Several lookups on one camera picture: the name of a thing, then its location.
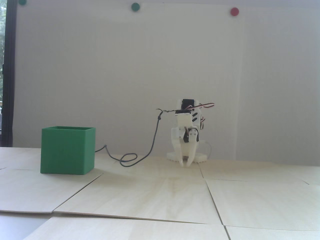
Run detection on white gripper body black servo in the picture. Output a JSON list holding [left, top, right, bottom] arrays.
[[171, 126, 201, 150]]

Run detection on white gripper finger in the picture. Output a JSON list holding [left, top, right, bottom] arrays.
[[186, 129, 199, 168], [177, 143, 186, 168]]

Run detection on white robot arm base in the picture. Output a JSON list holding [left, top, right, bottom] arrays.
[[167, 151, 208, 164]]

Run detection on green open box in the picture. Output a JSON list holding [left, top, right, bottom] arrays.
[[40, 126, 96, 175]]

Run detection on thin white cable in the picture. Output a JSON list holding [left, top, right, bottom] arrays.
[[199, 140, 213, 161]]

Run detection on dark camera cable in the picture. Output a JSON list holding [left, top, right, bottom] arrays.
[[95, 108, 177, 168]]

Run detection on red white black servo wires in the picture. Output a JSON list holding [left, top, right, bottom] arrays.
[[185, 102, 216, 137]]

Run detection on large white wall sheet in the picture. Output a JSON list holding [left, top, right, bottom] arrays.
[[12, 2, 245, 161]]

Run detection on black window frame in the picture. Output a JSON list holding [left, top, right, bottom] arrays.
[[2, 0, 17, 148]]

